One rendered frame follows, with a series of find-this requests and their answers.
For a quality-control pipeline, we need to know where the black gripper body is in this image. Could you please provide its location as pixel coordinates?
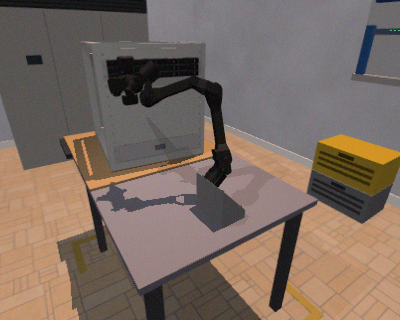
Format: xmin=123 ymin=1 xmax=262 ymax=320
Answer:
xmin=117 ymin=56 xmax=139 ymax=105

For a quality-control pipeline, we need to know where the grey open rack frame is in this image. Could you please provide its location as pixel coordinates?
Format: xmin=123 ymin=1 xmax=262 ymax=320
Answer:
xmin=81 ymin=42 xmax=206 ymax=172

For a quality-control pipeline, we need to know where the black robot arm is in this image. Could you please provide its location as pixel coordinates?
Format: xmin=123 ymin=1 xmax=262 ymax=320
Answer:
xmin=108 ymin=60 xmax=232 ymax=187

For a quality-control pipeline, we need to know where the flat orange board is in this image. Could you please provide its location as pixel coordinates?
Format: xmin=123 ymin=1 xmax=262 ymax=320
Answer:
xmin=64 ymin=131 xmax=215 ymax=192

